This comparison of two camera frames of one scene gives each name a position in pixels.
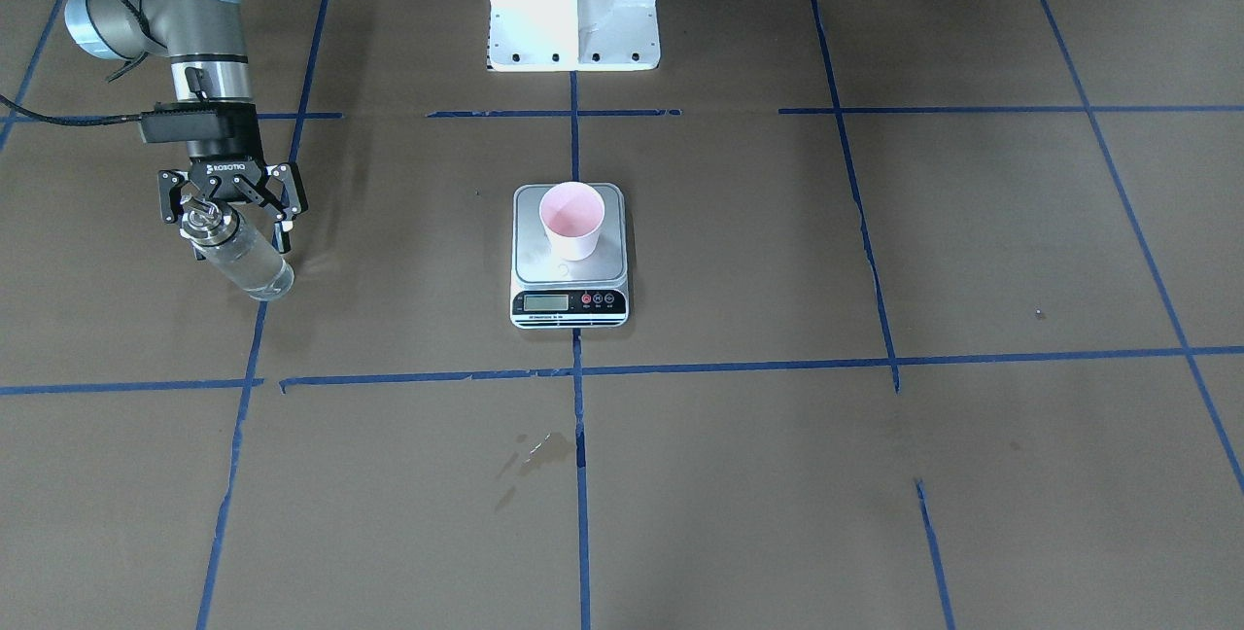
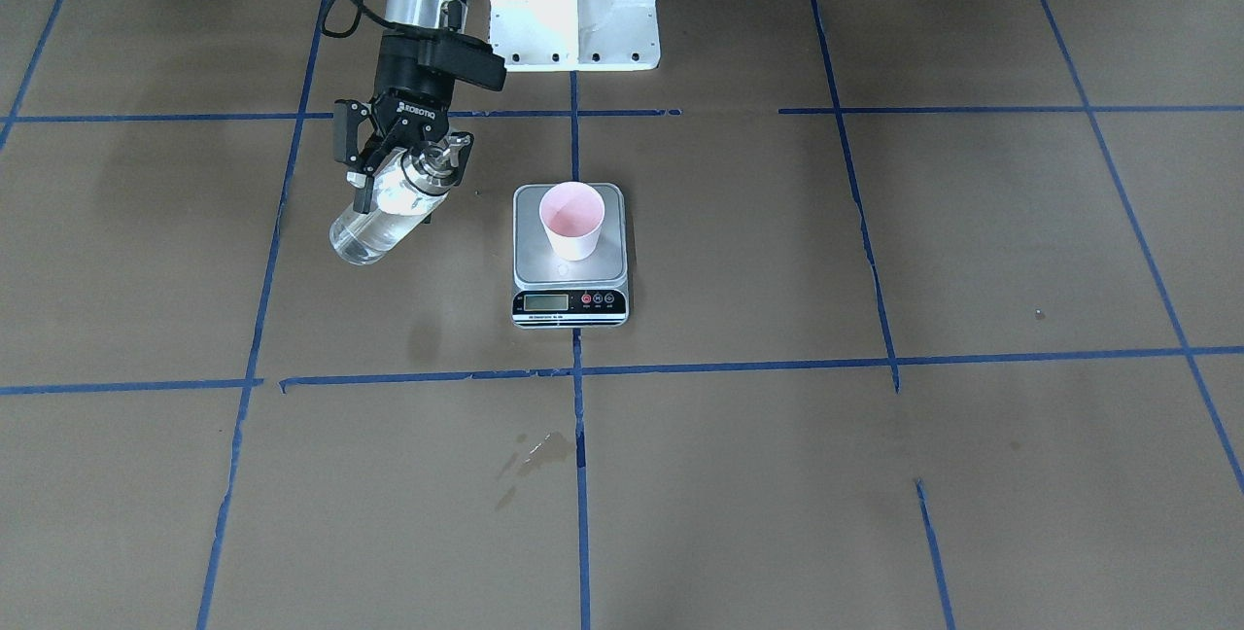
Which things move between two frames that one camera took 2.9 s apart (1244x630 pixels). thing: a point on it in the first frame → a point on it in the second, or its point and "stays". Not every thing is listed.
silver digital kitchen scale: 569,257 stays
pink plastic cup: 571,213 stays
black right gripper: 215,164 → 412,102
